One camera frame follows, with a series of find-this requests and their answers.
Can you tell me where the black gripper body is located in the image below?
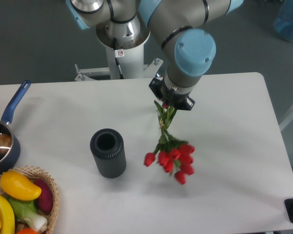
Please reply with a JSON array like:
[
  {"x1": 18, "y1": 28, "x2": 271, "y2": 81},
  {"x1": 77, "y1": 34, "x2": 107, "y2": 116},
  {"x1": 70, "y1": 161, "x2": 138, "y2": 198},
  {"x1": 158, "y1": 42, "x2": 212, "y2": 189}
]
[{"x1": 149, "y1": 78, "x2": 195, "y2": 110}]

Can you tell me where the red tulip bouquet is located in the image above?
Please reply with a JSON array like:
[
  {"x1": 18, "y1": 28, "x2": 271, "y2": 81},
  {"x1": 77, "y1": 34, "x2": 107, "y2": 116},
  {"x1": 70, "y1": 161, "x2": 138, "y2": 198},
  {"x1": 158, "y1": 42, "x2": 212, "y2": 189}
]
[{"x1": 144, "y1": 101, "x2": 195, "y2": 185}]

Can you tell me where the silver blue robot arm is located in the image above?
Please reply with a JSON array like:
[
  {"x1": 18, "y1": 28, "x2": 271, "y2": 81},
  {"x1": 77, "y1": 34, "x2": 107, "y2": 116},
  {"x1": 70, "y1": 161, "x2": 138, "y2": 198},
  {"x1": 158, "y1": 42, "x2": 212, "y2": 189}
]
[{"x1": 66, "y1": 0, "x2": 242, "y2": 111}]

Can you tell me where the dark grey ribbed vase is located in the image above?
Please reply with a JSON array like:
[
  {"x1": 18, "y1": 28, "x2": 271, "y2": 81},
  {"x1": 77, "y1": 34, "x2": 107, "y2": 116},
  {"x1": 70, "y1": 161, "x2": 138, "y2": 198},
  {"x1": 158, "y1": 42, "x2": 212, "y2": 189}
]
[{"x1": 90, "y1": 128, "x2": 126, "y2": 178}]

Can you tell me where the blue translucent container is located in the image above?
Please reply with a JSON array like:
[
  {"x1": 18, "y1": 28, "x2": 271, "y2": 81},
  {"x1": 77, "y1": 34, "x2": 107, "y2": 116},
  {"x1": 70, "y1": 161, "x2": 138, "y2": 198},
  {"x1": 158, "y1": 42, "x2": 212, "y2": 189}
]
[{"x1": 273, "y1": 0, "x2": 293, "y2": 42}]

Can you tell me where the purple sweet potato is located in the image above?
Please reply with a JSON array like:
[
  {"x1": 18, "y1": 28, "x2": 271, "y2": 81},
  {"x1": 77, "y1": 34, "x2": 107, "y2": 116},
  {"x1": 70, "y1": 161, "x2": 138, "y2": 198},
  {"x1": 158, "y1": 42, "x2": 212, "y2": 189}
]
[{"x1": 34, "y1": 178, "x2": 53, "y2": 214}]

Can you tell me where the woven wicker basket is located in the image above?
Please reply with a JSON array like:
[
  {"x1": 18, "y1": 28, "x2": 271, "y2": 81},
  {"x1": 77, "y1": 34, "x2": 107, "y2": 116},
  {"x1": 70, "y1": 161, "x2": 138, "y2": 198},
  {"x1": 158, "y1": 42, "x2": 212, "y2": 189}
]
[{"x1": 0, "y1": 165, "x2": 59, "y2": 234}]

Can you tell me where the yellow mango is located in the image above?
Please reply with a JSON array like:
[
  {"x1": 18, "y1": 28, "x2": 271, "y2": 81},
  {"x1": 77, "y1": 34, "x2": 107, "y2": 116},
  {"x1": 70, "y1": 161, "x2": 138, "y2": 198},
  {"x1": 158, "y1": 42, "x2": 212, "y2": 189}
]
[{"x1": 0, "y1": 171, "x2": 42, "y2": 201}]

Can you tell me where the brown round food piece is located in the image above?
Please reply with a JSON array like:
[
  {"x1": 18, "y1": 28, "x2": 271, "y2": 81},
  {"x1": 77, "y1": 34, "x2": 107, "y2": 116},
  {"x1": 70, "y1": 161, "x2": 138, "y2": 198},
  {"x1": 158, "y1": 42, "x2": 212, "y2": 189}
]
[{"x1": 0, "y1": 134, "x2": 12, "y2": 155}]

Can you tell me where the green white leek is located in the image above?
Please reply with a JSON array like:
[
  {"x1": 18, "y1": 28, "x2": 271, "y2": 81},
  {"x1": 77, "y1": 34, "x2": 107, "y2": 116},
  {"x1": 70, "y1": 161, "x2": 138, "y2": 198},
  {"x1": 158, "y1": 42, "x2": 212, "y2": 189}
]
[{"x1": 7, "y1": 196, "x2": 48, "y2": 233}]

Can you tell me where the orange fruit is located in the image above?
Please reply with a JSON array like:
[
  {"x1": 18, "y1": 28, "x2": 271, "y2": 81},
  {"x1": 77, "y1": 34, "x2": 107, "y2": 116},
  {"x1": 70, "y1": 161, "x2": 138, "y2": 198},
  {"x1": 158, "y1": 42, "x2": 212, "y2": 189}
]
[{"x1": 17, "y1": 228, "x2": 39, "y2": 234}]

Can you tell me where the yellow bell pepper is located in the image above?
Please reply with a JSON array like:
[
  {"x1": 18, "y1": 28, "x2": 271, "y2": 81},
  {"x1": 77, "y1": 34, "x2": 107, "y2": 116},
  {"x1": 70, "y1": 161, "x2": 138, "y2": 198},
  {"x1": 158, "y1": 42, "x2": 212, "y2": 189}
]
[{"x1": 0, "y1": 195, "x2": 15, "y2": 234}]

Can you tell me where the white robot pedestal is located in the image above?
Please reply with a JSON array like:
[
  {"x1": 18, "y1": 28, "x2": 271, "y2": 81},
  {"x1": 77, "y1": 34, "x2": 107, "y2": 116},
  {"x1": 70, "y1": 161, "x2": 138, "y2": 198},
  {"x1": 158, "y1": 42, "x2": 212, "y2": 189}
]
[{"x1": 74, "y1": 13, "x2": 164, "y2": 82}]

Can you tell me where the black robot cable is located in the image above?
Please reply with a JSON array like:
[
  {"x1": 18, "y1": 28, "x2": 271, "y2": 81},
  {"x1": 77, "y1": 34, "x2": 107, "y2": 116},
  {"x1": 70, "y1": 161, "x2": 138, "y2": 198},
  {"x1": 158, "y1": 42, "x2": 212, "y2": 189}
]
[{"x1": 113, "y1": 38, "x2": 125, "y2": 80}]

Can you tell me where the blue handled saucepan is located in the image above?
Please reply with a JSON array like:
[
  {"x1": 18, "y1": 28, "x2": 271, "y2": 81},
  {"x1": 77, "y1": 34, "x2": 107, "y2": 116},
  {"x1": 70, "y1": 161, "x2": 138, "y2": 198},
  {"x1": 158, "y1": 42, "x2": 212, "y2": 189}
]
[{"x1": 0, "y1": 80, "x2": 31, "y2": 174}]

